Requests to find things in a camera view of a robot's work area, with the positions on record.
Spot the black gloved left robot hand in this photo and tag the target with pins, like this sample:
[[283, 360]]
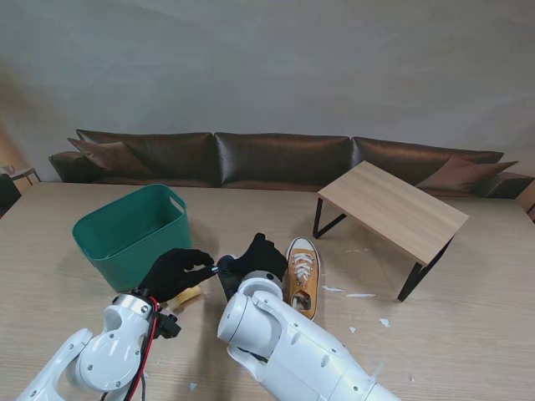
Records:
[[171, 275]]

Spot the green plastic basket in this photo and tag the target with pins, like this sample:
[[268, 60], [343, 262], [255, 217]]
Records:
[[125, 234]]

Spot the wooden shoe brush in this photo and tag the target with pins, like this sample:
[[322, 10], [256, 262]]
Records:
[[186, 294]]

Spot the brown leather cushion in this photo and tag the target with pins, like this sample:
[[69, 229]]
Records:
[[108, 156], [464, 175]]

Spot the dark chair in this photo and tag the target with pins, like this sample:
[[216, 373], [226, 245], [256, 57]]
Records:
[[7, 192]]

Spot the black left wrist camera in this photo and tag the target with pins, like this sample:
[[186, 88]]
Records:
[[169, 326]]

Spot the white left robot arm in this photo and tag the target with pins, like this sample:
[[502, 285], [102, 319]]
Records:
[[104, 359]]

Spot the small wooden shelf black legs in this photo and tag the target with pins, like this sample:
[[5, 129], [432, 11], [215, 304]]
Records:
[[393, 204]]

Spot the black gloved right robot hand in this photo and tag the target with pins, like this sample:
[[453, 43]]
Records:
[[263, 259]]

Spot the yellow canvas sneaker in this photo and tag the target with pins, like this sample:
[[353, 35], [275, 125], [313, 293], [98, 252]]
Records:
[[230, 286], [303, 271]]

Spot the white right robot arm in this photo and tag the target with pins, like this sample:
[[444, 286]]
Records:
[[292, 342]]

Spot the dark brown leather sofa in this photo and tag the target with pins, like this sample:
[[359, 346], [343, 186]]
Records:
[[280, 158]]

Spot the wooden side table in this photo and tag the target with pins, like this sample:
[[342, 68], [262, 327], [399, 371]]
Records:
[[23, 173]]

